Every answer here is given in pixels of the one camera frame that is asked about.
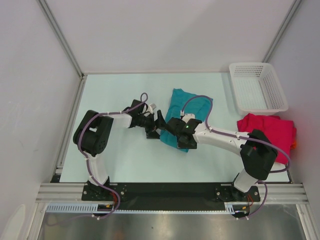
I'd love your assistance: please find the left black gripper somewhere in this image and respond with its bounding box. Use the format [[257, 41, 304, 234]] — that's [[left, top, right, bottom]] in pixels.
[[137, 110, 166, 140]]

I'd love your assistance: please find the teal t shirt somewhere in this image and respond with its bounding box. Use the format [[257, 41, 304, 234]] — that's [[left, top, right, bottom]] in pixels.
[[158, 87, 214, 154]]

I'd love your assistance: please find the white plastic perforated basket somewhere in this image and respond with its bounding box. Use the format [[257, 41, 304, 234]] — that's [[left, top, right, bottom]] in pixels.
[[229, 62, 289, 116]]

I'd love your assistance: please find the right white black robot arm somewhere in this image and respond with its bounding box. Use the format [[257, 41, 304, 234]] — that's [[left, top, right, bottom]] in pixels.
[[164, 117, 278, 201]]

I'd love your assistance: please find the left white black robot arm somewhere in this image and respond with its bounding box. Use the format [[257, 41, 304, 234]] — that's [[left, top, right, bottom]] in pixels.
[[73, 99, 166, 200]]

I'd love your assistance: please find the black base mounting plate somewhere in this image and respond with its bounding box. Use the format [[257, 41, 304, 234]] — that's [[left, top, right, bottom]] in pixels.
[[81, 182, 261, 209]]

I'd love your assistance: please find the folded red t shirt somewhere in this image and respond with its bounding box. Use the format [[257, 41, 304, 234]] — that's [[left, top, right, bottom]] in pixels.
[[237, 113, 297, 155]]

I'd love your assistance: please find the folded orange t shirt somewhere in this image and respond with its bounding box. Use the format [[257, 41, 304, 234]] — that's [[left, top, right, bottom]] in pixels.
[[290, 140, 297, 150]]

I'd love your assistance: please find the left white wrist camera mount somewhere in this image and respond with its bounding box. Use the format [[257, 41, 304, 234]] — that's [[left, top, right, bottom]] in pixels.
[[145, 103, 157, 114]]

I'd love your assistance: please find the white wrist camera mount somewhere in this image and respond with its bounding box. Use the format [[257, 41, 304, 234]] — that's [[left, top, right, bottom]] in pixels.
[[180, 111, 196, 123], [145, 103, 157, 114]]

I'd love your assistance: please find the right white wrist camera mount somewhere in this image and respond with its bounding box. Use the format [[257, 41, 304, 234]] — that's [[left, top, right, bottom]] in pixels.
[[180, 111, 196, 123]]

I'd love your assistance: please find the white slotted cable duct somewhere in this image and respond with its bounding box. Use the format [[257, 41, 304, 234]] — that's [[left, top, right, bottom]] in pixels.
[[45, 202, 248, 215]]

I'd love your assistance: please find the right aluminium corner post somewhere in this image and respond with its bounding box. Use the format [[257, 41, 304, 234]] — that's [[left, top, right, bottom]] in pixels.
[[262, 0, 304, 63]]

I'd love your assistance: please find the aluminium corner post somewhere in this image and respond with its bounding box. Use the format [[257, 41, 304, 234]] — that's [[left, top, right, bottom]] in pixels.
[[36, 0, 84, 79], [262, 0, 304, 63]]

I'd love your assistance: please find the left aluminium corner post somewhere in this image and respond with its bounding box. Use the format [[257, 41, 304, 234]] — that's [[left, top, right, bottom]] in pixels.
[[36, 0, 84, 79]]

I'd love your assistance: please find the aluminium frame rail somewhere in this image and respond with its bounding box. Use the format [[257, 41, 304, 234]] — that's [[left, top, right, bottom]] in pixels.
[[35, 183, 309, 205]]

